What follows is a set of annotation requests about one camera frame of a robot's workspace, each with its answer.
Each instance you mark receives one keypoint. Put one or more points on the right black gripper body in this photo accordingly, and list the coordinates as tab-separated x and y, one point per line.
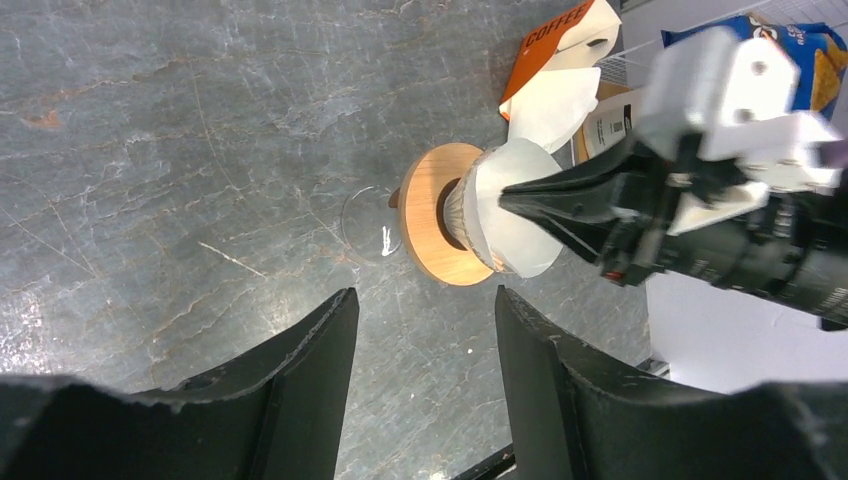
753	252

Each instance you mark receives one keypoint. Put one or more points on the round wooden dripper stand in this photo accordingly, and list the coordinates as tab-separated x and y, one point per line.
420	200

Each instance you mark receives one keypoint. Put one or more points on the white wire shelf rack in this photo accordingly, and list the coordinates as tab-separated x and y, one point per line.
624	69

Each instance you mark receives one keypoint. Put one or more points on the single white coffee filter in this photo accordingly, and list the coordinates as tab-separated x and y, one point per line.
495	225

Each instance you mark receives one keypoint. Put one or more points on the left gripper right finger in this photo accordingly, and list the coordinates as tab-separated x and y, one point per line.
576	412

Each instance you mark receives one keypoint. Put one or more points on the clear glass dripper cone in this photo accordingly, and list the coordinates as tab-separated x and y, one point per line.
457	218

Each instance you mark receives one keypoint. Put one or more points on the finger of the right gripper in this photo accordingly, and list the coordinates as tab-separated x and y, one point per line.
599	209

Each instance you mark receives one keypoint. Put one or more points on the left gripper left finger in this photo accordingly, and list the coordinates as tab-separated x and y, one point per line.
274	412

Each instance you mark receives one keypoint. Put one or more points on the blue Doritos chip bag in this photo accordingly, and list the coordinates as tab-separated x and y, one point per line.
819	52

